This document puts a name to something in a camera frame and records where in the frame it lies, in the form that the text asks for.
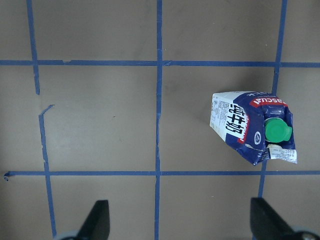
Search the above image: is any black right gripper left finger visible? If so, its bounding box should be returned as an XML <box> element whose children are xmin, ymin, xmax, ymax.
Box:
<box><xmin>76</xmin><ymin>200</ymin><xmax>110</xmax><ymax>240</ymax></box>

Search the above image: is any blue white milk carton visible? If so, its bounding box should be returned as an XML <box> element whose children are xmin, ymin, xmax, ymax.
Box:
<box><xmin>209</xmin><ymin>91</ymin><xmax>297</xmax><ymax>166</ymax></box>

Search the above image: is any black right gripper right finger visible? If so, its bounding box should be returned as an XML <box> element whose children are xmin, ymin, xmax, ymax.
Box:
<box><xmin>250</xmin><ymin>197</ymin><xmax>295</xmax><ymax>240</ymax></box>

